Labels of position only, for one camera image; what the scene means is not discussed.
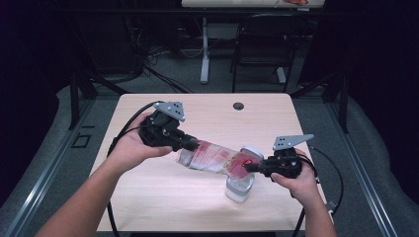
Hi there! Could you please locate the person's left hand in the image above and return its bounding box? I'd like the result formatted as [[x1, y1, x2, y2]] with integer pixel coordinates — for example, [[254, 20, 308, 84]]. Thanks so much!
[[107, 112, 174, 176]]

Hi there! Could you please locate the white desk foot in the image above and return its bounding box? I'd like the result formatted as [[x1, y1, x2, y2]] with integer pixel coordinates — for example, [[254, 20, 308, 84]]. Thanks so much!
[[276, 67, 288, 84]]

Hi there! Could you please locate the light wooden desk top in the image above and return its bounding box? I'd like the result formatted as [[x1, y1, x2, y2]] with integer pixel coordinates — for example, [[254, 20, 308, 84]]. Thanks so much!
[[181, 0, 326, 9]]

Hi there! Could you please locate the grey cable plug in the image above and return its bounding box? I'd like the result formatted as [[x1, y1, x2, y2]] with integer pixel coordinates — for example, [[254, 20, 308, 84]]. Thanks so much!
[[325, 198, 340, 214]]

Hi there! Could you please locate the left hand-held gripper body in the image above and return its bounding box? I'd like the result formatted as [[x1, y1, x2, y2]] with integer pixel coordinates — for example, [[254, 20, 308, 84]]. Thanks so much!
[[137, 101, 192, 152]]

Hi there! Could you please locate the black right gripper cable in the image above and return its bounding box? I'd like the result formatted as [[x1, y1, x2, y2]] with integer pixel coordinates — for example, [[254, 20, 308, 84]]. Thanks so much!
[[293, 145, 345, 237]]

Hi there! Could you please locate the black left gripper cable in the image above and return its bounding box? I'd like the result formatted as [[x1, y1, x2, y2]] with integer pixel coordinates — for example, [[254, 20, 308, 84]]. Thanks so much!
[[107, 100, 164, 237]]

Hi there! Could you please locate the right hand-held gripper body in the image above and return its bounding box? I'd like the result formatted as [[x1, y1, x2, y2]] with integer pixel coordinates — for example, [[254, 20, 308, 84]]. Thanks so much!
[[263, 133, 315, 180]]

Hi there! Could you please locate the white desk leg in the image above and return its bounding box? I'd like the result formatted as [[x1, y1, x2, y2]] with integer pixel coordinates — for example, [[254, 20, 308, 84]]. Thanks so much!
[[200, 17, 211, 85]]

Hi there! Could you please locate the tangle of black cables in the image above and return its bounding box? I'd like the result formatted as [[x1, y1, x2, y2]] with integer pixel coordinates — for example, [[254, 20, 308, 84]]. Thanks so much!
[[125, 16, 196, 95]]

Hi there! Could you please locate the black folding chair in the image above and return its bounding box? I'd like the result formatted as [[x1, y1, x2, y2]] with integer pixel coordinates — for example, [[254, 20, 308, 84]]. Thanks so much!
[[230, 13, 312, 94]]

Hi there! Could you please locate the person's right hand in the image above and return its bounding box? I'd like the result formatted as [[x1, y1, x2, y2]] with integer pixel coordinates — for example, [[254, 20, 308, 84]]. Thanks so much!
[[270, 147, 322, 205]]

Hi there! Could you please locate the aluminium floor rail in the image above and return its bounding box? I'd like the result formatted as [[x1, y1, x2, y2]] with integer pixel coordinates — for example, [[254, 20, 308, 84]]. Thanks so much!
[[324, 98, 401, 237], [0, 98, 95, 237]]

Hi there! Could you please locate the red and white refill pouch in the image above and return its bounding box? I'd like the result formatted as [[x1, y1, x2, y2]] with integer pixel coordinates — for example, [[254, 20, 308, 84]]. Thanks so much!
[[176, 139, 265, 181]]

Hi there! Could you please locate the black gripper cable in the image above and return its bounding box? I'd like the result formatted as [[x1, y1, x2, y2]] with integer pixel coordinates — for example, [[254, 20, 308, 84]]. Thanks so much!
[[107, 100, 164, 237], [293, 145, 345, 237]]

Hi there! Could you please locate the black metal stand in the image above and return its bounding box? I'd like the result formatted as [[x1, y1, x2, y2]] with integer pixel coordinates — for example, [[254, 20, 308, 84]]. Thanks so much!
[[67, 70, 130, 131], [290, 70, 350, 134]]

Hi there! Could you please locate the white square container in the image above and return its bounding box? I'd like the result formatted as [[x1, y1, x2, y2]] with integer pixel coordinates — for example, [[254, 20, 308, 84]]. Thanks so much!
[[224, 145, 265, 203]]

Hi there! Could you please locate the black floor socket frame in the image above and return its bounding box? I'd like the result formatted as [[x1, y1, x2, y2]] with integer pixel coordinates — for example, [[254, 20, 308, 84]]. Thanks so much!
[[71, 132, 92, 149]]

